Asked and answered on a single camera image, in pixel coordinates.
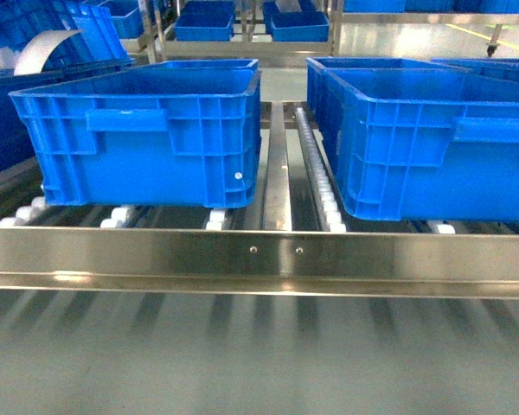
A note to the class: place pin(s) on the steel flow rack shelf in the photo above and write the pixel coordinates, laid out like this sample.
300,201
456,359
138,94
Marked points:
294,240

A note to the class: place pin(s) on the blue plastic bin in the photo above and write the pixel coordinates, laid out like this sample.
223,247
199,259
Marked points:
147,137
424,144

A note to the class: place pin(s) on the white curved sheet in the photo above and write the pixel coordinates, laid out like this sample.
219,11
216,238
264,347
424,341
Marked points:
35,55

